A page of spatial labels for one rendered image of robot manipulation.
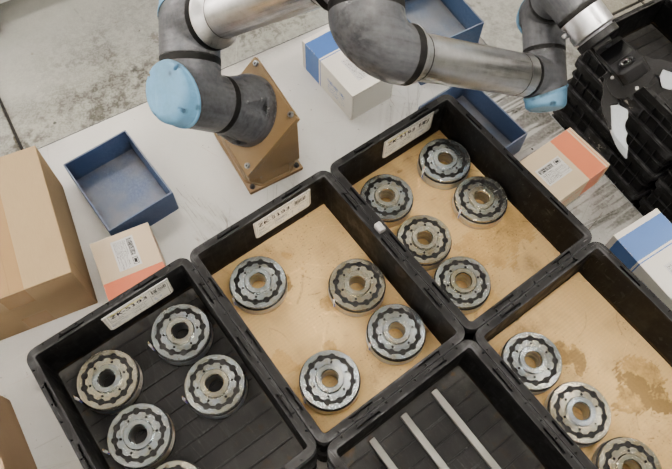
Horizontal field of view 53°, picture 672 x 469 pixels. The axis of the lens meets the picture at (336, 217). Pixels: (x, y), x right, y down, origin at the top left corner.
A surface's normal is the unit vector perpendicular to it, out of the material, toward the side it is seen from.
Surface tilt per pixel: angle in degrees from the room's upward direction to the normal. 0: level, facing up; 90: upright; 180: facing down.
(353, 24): 55
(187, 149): 0
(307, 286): 0
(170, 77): 49
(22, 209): 0
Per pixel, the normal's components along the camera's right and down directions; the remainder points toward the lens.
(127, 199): 0.01, -0.47
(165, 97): -0.58, 0.11
